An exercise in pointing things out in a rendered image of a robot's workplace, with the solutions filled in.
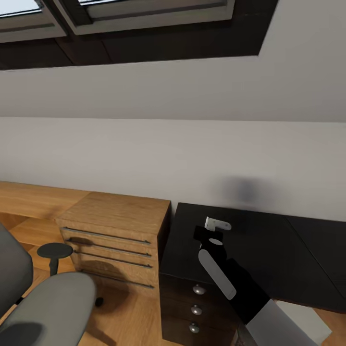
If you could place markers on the desktop computer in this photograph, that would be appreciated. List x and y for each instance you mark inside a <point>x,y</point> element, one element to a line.
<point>306,318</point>

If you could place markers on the fixed window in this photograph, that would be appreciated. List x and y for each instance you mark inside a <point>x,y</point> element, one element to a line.
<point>62,33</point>

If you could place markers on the desk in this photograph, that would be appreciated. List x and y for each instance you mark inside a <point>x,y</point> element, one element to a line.
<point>293,259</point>

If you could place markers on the swivel chair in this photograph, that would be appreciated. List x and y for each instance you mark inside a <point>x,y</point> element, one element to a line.
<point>57,311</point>

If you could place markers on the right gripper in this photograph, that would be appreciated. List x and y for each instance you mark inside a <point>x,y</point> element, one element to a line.
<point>200,232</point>

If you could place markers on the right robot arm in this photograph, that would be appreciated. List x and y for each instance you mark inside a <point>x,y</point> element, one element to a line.
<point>267,323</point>

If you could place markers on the cabinet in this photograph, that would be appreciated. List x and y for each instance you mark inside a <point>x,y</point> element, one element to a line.
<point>195,314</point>
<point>119,240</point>

